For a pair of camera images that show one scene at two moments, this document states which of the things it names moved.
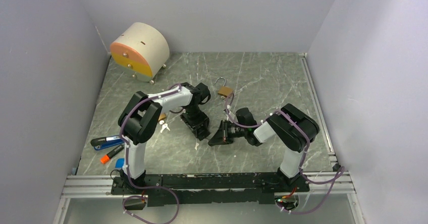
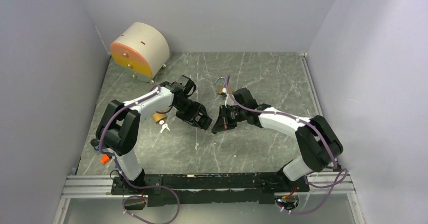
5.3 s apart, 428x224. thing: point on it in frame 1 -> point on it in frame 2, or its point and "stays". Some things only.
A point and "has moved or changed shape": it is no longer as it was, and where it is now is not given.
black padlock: [201, 132] has moved or changed shape
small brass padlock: [162, 116] stays
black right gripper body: [234, 130] -> [234, 115]
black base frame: [185, 189] stays
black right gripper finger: [221, 137] -> [221, 122]
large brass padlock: [224, 90] stays
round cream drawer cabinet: [142, 50] stays
